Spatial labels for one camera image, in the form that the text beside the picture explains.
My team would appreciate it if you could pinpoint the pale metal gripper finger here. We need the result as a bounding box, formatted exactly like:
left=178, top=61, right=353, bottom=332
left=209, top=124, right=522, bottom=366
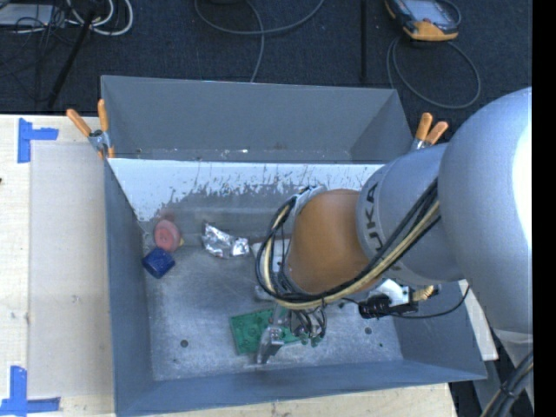
left=255, top=326, right=275, bottom=366
left=268, top=328, right=285, bottom=360

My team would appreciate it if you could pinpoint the dark green flat block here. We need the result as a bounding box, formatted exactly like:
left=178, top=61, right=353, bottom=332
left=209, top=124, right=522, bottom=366
left=228, top=306, right=305, bottom=356

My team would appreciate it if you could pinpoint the grey metal bin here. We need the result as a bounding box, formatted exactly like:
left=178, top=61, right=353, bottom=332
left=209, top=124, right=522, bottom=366
left=100, top=75, right=488, bottom=416

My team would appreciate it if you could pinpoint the crumpled silver foil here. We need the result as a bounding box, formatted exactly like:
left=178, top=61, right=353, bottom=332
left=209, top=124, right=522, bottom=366
left=201, top=222, right=251, bottom=260

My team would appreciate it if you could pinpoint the blue block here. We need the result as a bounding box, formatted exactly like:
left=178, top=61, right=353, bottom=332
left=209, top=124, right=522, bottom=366
left=141, top=247, right=176, bottom=280

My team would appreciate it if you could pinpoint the red round toy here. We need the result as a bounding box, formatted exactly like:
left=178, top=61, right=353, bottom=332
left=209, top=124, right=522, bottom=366
left=153, top=218, right=182, bottom=254

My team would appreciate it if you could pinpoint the black cylinder on white bracket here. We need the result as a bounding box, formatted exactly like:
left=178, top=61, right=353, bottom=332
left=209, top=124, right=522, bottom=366
left=358, top=278, right=440, bottom=321

